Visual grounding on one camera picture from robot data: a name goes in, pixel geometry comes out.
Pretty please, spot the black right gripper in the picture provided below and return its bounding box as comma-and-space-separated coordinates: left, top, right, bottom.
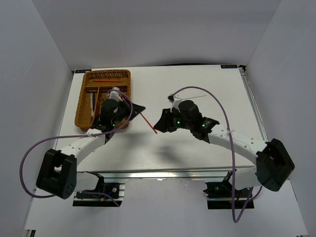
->
154, 107, 193, 133

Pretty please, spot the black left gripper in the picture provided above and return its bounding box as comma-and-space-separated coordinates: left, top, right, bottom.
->
112, 97, 145, 126

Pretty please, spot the pink handle silver fork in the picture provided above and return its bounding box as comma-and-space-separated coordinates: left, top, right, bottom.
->
90, 93, 95, 117

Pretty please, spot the orange chopstick diagonal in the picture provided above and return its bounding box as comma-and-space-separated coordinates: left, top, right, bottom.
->
140, 113, 158, 134

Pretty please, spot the orange chopstick horizontal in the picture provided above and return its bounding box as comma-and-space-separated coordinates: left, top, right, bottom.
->
93, 79, 123, 83

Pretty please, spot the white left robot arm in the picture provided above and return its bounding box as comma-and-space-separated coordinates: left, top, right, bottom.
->
36, 99, 146, 199

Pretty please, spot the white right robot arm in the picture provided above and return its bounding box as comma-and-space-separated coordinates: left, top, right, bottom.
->
154, 100, 295, 197

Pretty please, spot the woven wicker cutlery tray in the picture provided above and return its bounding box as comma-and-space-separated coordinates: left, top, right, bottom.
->
75, 69, 131, 131

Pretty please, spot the blue label sticker left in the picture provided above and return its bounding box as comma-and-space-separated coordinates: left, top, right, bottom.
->
75, 69, 92, 74

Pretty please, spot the blue label sticker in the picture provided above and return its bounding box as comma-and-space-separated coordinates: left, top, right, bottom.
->
220, 64, 238, 69
75, 69, 92, 74

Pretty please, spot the blue label sticker right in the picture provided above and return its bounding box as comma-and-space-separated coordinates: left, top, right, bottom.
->
220, 64, 238, 69

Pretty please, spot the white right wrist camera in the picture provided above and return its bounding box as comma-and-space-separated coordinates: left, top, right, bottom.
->
167, 94, 183, 112

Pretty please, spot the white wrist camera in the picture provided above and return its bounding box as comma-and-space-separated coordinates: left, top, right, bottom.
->
107, 87, 122, 102
167, 94, 183, 112

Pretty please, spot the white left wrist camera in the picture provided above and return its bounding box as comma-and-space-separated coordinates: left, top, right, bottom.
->
107, 87, 122, 102

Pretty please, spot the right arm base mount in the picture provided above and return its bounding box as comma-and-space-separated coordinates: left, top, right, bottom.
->
203, 171, 250, 210

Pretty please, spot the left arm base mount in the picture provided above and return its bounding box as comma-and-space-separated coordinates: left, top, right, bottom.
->
73, 172, 125, 207

